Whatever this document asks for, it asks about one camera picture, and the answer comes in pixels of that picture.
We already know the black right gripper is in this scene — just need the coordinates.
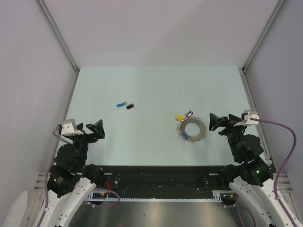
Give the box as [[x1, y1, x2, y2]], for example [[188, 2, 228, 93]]
[[208, 113, 249, 160]]

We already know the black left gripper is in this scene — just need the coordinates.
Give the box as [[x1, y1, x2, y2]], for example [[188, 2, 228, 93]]
[[69, 119, 104, 168]]

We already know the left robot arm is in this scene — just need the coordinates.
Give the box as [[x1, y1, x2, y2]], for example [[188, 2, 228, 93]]
[[34, 119, 105, 227]]

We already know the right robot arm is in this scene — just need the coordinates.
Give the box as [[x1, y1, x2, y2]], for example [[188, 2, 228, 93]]
[[209, 111, 303, 227]]

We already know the yellow key tag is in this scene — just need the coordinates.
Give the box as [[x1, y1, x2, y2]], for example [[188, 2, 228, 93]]
[[176, 115, 184, 122]]

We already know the black key tag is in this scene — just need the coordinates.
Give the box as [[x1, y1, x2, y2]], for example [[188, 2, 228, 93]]
[[126, 104, 134, 109]]

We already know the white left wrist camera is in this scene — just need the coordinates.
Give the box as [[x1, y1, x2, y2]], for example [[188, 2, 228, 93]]
[[58, 119, 78, 136]]

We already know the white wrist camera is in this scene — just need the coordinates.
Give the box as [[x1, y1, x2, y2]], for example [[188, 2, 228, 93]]
[[58, 119, 78, 136], [234, 110, 259, 127]]

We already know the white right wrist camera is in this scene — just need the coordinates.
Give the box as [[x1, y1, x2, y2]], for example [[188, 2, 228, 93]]
[[234, 110, 259, 127]]

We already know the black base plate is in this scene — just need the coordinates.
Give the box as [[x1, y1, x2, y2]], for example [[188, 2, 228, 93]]
[[101, 166, 230, 191]]

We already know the aluminium rail profile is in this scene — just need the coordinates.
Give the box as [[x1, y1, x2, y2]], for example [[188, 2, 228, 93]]
[[34, 173, 50, 191]]

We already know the white slotted cable duct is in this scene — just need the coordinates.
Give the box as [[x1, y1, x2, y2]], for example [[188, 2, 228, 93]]
[[84, 190, 236, 204]]

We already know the right aluminium frame post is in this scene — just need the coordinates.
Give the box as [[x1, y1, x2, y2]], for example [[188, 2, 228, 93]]
[[242, 0, 288, 72]]

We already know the aluminium frame post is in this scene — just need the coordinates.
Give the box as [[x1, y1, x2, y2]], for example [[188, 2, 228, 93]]
[[242, 0, 288, 72], [35, 0, 80, 75]]

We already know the left aluminium frame post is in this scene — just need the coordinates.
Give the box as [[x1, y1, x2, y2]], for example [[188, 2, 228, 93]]
[[35, 0, 80, 75]]

